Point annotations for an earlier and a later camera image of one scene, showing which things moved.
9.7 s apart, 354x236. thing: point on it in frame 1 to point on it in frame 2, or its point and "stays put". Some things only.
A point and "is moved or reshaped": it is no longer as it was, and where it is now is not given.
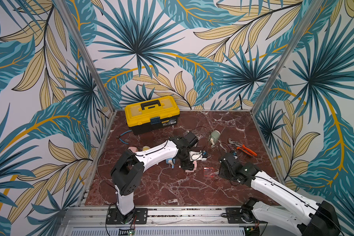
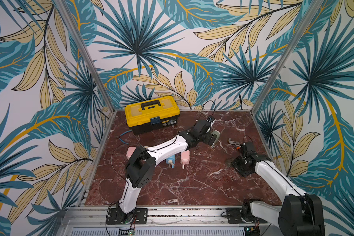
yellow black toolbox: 151,114 stays put
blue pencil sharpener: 171,161 stays put
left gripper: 187,165 to 207,140
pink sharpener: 194,162 is moved or reshaped
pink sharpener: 134,149 stays put
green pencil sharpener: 214,136 stays put
